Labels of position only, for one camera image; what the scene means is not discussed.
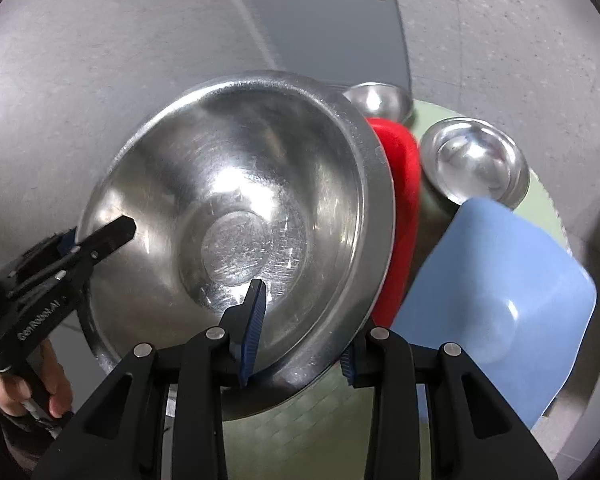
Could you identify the grey door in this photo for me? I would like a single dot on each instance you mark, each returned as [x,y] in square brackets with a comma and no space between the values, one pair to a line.
[338,41]

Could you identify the blue plastic square bowl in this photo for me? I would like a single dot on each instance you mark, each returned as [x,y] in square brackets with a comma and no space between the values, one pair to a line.
[510,296]

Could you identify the far small steel bowl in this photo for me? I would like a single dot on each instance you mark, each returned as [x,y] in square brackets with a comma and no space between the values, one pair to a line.
[381,100]

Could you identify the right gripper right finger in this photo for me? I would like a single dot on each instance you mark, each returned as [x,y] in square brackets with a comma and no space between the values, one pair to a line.
[354,367]

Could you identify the small steel bowl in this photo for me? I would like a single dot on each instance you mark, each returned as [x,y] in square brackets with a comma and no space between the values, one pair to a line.
[381,100]
[465,157]

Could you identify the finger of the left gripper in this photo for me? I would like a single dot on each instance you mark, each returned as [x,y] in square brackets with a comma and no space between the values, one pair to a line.
[96,247]
[48,251]

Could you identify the person's left hand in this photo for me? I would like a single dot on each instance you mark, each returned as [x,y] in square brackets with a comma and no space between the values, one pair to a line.
[14,391]

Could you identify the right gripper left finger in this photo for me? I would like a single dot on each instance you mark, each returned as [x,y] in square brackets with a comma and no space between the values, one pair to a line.
[242,325]

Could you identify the large steel mixing bowl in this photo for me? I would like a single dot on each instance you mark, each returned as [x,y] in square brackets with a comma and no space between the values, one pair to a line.
[266,175]

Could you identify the red plastic basin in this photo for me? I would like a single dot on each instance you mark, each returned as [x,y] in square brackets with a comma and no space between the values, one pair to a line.
[402,152]

